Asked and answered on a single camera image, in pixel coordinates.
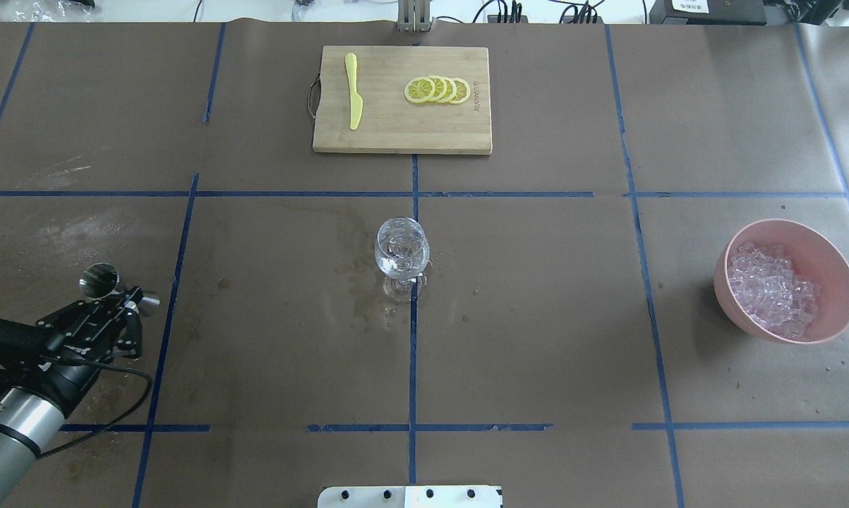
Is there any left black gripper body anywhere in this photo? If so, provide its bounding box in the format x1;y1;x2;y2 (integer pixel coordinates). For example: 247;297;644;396
0;318;112;413

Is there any steel jigger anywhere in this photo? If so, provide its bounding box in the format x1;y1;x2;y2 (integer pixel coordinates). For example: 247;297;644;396
78;262;162;315

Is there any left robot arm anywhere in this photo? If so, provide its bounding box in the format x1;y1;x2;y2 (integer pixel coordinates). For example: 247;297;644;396
0;287;153;504

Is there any clear ice cubes pile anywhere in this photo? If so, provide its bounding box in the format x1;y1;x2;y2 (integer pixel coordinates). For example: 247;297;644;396
726;242;821;341

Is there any clear wine glass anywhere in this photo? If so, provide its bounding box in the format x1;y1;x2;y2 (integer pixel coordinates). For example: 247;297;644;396
375;217;430;302

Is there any pink bowl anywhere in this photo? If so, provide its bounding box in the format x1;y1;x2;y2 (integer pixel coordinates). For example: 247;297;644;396
712;218;849;345

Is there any black box device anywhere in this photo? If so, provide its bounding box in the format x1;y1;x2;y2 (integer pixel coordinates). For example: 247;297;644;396
648;1;766;26

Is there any bamboo cutting board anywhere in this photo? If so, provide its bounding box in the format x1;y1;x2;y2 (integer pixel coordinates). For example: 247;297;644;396
313;45;494;157

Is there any yellow plastic knife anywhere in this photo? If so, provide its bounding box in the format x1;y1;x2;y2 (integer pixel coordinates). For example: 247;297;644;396
344;52;365;130

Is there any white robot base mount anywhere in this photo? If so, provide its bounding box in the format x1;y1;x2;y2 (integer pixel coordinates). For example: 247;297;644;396
317;485;504;507

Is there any aluminium frame post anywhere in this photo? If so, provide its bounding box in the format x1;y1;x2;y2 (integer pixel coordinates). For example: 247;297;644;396
397;0;433;33

